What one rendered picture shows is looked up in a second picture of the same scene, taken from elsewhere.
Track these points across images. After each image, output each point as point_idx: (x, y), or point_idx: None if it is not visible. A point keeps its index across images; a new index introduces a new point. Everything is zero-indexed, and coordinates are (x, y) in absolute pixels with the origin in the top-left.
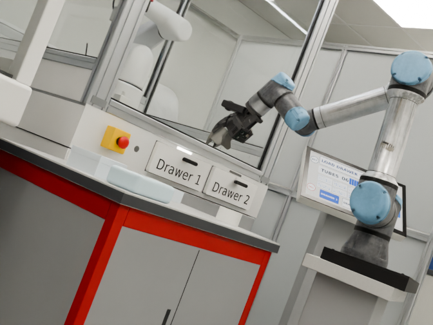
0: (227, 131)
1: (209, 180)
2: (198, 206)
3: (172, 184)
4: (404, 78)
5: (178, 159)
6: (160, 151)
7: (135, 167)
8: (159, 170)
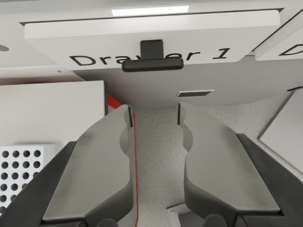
0: (190, 202)
1: (272, 45)
2: (241, 62)
3: None
4: None
5: (126, 45)
6: (51, 49)
7: (44, 62)
8: (92, 65)
